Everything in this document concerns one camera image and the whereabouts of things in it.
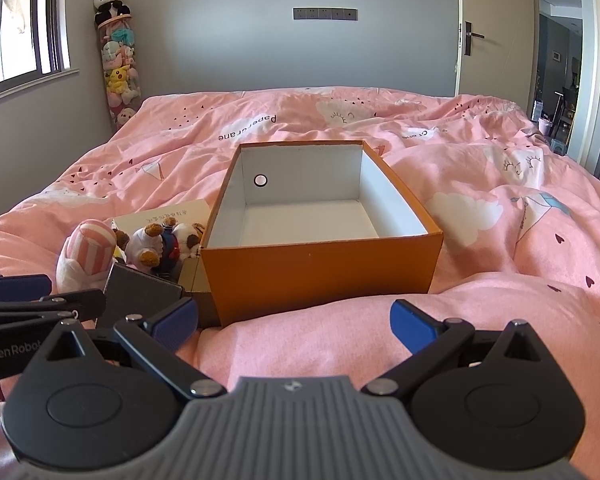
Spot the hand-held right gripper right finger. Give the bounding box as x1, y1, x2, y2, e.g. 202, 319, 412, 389
361, 299, 561, 401

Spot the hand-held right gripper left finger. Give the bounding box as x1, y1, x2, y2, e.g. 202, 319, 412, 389
25, 297, 228, 402

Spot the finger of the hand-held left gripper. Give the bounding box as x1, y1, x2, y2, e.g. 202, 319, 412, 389
0, 289, 107, 332
0, 273, 52, 303

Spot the dark grey notebook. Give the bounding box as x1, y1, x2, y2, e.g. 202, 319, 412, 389
97, 262, 186, 331

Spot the pink striped plush toy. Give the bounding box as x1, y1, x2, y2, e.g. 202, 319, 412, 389
55, 220, 118, 293

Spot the blue sailor bear plush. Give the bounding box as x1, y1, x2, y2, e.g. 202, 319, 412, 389
161, 225, 182, 262

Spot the brown white plush toy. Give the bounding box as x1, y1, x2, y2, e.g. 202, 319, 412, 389
172, 222, 206, 261

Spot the orange cardboard box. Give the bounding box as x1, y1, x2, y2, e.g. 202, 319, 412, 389
200, 140, 445, 328

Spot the white picture book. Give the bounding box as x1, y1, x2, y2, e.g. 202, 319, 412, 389
111, 198, 213, 293

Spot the pink printed blanket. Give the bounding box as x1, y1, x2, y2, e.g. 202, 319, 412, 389
0, 85, 600, 480

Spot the clear tube of plush toys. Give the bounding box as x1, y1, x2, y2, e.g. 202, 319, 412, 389
96, 15, 143, 133

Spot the cream door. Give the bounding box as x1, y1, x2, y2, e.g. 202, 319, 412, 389
452, 0, 541, 123

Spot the window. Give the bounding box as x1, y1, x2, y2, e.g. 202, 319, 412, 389
0, 0, 73, 106

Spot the panda plush toy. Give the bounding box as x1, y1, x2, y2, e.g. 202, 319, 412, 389
93, 0, 131, 26

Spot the dark door handle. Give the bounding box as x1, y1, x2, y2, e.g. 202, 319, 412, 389
462, 21, 486, 56

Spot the grey wall socket panel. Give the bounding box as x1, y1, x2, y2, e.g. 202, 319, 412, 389
293, 7, 358, 22

